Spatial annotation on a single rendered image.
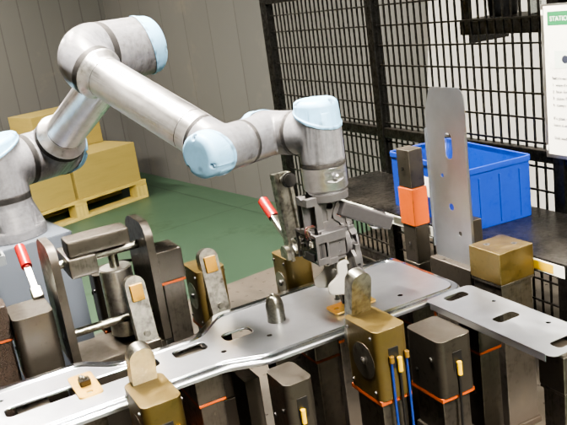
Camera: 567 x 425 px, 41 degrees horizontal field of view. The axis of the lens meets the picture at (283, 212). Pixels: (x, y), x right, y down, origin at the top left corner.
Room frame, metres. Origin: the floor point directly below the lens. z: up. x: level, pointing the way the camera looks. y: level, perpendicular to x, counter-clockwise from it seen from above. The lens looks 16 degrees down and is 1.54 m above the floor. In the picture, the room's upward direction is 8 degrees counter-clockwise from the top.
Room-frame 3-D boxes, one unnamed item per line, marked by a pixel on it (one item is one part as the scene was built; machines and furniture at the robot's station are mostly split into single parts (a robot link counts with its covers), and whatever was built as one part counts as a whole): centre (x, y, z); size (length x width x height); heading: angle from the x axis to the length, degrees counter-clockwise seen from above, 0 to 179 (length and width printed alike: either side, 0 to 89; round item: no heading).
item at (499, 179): (1.63, -0.39, 1.09); 0.30 x 0.17 x 0.13; 20
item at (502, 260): (1.29, -0.38, 0.88); 0.08 x 0.08 x 0.36; 26
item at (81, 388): (1.08, 0.34, 1.01); 0.08 x 0.04 x 0.01; 26
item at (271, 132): (1.28, 0.01, 1.32); 0.11 x 0.11 x 0.08; 48
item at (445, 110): (1.39, -0.32, 1.17); 0.12 x 0.01 x 0.34; 26
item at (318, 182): (1.23, -0.08, 1.24); 0.08 x 0.08 x 0.05
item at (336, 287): (1.21, -0.08, 1.05); 0.06 x 0.03 x 0.09; 116
